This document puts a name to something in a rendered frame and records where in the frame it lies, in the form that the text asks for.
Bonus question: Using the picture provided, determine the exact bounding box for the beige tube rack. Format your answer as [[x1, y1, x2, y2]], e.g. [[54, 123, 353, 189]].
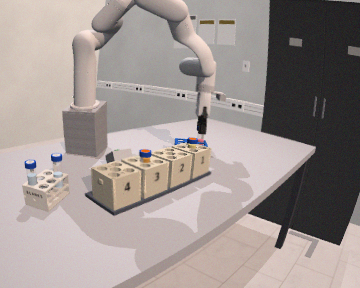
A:
[[22, 169, 70, 212]]

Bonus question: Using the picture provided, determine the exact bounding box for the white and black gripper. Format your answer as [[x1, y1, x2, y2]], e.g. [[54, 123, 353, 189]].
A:
[[195, 91, 213, 135]]

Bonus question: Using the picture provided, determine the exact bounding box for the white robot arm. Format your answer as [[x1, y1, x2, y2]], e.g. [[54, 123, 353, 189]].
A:
[[71, 0, 226, 111]]

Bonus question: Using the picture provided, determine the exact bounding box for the beige bucket adapter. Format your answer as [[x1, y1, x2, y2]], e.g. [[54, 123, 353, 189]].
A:
[[151, 147, 193, 188], [171, 142, 211, 179], [91, 161, 141, 211], [121, 155, 169, 199]]

